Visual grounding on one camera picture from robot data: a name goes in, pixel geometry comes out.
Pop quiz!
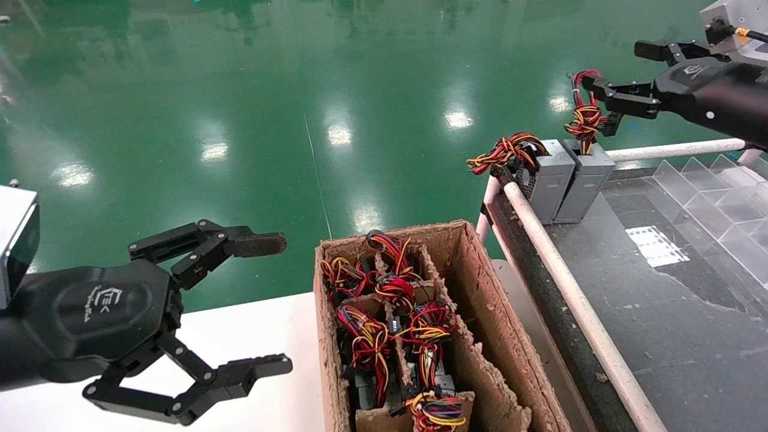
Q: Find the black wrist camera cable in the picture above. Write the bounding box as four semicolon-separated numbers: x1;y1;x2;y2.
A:
708;20;768;44

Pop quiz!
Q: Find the clear acrylic divider tray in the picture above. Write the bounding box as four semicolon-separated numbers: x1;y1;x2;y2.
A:
653;154;768;290

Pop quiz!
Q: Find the grey power supply with wires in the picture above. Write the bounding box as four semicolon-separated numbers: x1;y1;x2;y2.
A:
467;132;578;226

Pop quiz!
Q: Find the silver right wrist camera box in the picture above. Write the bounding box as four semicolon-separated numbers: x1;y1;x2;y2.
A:
700;0;768;68

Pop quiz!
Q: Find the power supply with coloured wires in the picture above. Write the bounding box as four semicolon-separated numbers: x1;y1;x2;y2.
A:
375;273;418;307
399;302;457;394
366;230;415;277
321;257;368;301
405;390;469;432
336;303;394;410
553;69;619;224

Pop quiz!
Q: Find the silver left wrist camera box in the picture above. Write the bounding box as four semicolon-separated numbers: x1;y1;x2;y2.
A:
0;185;41;310

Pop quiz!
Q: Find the long white pipe rail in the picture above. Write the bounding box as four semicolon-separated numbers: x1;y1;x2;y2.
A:
503;180;668;432
606;138;748;164

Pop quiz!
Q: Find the brown cardboard box with dividers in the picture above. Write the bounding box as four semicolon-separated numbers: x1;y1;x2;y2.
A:
315;220;574;432

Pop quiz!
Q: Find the short white pipe leg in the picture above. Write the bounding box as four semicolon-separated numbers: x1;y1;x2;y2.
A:
476;175;502;244

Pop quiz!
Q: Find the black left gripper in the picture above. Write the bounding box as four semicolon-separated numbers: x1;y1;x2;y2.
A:
7;220;294;427

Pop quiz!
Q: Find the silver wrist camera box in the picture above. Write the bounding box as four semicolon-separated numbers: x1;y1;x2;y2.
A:
0;185;41;310
700;0;768;68

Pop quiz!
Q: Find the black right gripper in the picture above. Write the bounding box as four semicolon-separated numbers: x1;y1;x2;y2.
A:
581;38;768;149

